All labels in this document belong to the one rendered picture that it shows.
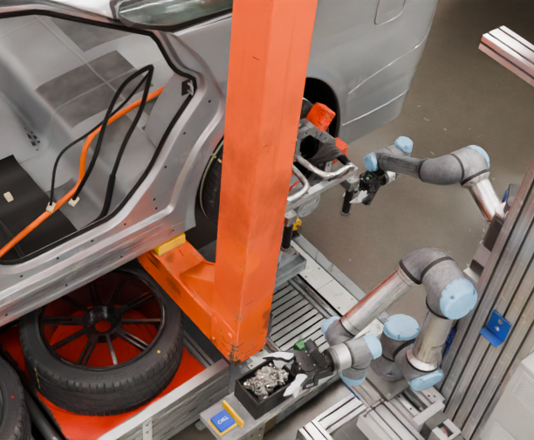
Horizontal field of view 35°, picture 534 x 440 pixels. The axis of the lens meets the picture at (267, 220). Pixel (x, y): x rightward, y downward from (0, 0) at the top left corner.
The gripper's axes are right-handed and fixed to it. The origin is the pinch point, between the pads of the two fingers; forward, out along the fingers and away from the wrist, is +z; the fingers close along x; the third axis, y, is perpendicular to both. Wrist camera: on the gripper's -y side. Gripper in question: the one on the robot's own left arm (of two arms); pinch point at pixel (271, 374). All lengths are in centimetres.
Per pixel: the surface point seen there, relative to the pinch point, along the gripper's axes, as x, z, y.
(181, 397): 61, 9, 78
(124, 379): 68, 29, 64
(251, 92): 43, -11, -68
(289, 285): 126, -70, 104
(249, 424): 36, -10, 74
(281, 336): 101, -55, 110
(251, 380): 46, -15, 61
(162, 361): 71, 13, 65
